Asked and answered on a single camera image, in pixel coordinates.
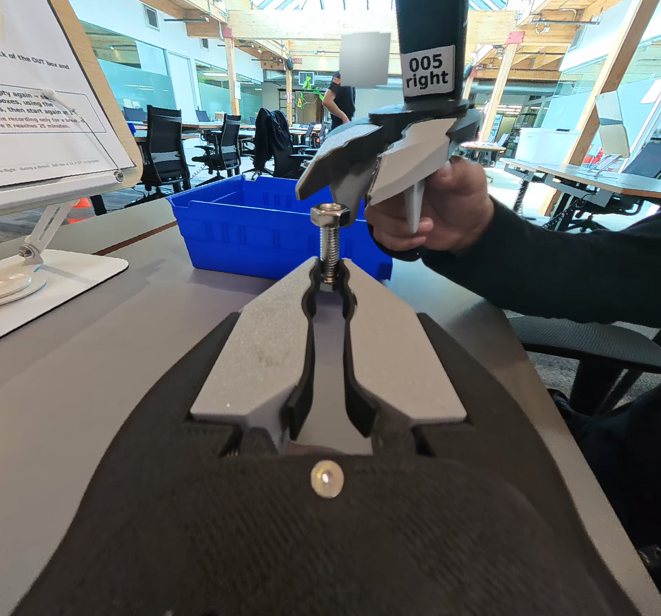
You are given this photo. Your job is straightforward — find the steel hex bolt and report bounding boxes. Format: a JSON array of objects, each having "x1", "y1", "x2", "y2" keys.
[{"x1": 316, "y1": 205, "x2": 343, "y2": 293}]

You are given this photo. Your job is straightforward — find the green paper decoration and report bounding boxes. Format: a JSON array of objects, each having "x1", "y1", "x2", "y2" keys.
[{"x1": 295, "y1": 78, "x2": 325, "y2": 110}]

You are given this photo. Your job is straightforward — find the black mesh office chair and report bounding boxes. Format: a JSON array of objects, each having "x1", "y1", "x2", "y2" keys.
[{"x1": 508, "y1": 314, "x2": 661, "y2": 415}]

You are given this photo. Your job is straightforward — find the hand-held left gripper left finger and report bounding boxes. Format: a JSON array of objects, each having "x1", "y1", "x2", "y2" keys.
[{"x1": 190, "y1": 257, "x2": 317, "y2": 446}]

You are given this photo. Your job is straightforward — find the printed instruction sheet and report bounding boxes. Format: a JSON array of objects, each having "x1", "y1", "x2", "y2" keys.
[{"x1": 0, "y1": 0, "x2": 136, "y2": 188}]

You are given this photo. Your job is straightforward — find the person's right forearm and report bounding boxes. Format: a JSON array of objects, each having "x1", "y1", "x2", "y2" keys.
[{"x1": 421, "y1": 198, "x2": 661, "y2": 325}]

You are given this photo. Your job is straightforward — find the person's right hand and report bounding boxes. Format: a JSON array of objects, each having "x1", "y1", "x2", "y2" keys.
[{"x1": 364, "y1": 159, "x2": 496, "y2": 255}]

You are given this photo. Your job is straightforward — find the person's dark trousers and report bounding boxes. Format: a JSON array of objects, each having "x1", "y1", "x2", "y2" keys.
[{"x1": 550, "y1": 389, "x2": 661, "y2": 575}]

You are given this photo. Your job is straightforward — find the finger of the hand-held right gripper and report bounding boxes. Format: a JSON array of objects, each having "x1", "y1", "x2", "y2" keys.
[
  {"x1": 330, "y1": 119, "x2": 458, "y2": 229},
  {"x1": 294, "y1": 118, "x2": 386, "y2": 202}
]

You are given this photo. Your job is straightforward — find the steel hex nut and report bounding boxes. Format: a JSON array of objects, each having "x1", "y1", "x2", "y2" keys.
[{"x1": 310, "y1": 203, "x2": 350, "y2": 230}]

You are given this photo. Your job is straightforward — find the blue plastic bin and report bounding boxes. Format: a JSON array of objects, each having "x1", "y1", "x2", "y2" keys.
[{"x1": 166, "y1": 174, "x2": 393, "y2": 282}]

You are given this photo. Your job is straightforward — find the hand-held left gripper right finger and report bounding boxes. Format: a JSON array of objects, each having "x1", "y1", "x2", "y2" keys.
[{"x1": 341, "y1": 259, "x2": 468, "y2": 452}]

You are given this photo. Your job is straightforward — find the wooden office desk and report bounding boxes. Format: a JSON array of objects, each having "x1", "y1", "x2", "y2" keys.
[{"x1": 498, "y1": 157, "x2": 661, "y2": 235}]

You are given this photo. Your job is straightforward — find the wooden board on stand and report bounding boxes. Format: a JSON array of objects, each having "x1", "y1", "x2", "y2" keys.
[{"x1": 586, "y1": 91, "x2": 633, "y2": 173}]

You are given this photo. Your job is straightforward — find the black jacket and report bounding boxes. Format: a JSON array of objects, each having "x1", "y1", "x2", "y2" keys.
[{"x1": 253, "y1": 107, "x2": 291, "y2": 165}]

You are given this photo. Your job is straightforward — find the wooden backing board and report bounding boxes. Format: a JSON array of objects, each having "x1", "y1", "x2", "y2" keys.
[{"x1": 28, "y1": 0, "x2": 144, "y2": 188}]

